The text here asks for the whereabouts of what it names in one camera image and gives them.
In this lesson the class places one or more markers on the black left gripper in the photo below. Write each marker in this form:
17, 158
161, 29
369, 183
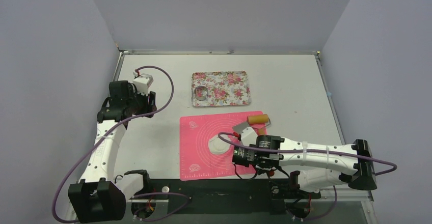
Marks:
149, 107

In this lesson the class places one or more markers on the round metal dough cutter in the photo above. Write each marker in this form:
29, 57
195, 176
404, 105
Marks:
201, 93

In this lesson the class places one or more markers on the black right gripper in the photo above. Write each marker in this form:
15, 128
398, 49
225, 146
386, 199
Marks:
238, 152

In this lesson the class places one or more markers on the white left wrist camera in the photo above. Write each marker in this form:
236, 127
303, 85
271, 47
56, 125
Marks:
142, 84

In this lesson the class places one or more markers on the pink silicone baking mat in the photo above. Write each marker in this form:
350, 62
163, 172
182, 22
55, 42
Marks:
196, 161

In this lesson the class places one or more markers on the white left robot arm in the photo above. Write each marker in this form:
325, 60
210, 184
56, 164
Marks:
96, 197

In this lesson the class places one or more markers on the wooden rolling pin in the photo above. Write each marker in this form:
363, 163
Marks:
258, 120

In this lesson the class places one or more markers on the white dough lump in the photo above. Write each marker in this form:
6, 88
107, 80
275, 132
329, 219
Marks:
217, 146

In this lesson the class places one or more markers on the floral rectangular tray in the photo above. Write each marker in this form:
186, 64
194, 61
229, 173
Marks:
226, 88

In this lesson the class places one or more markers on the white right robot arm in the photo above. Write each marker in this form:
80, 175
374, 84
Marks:
328, 164

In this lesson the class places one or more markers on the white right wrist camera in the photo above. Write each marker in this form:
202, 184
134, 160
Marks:
248, 134

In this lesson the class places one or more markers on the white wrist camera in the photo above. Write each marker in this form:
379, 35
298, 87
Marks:
248, 134
142, 84

